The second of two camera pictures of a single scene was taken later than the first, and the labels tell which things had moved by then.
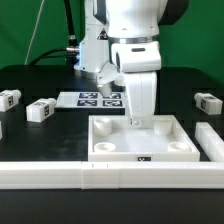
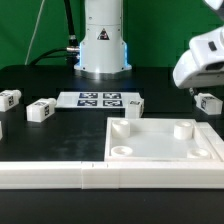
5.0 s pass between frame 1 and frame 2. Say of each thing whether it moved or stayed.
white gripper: moved
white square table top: moved
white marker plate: stayed
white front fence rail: stayed
